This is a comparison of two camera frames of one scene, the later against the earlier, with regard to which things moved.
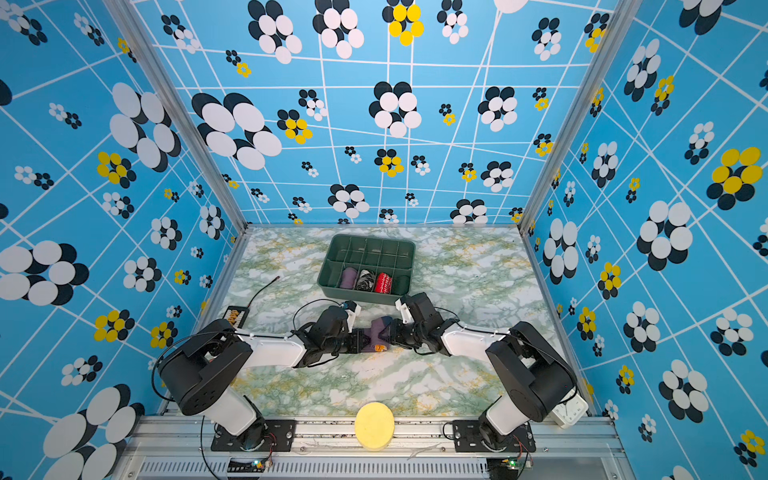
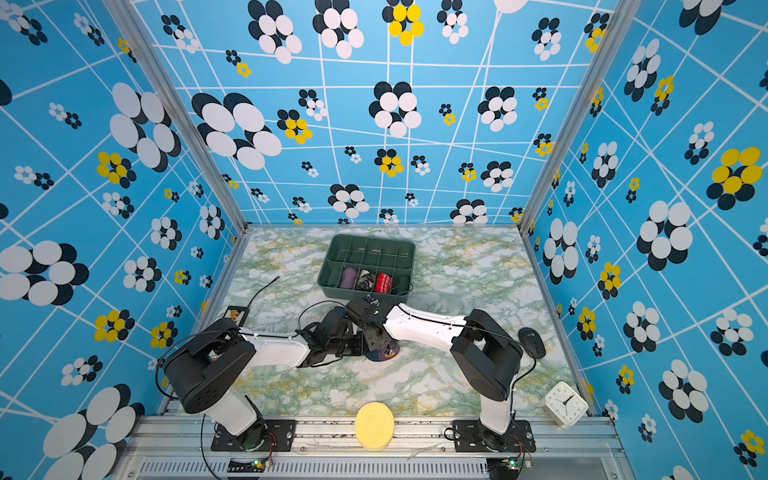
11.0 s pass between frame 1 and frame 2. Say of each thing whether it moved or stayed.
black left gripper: stayed
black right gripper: moved
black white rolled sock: stayed
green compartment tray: stayed
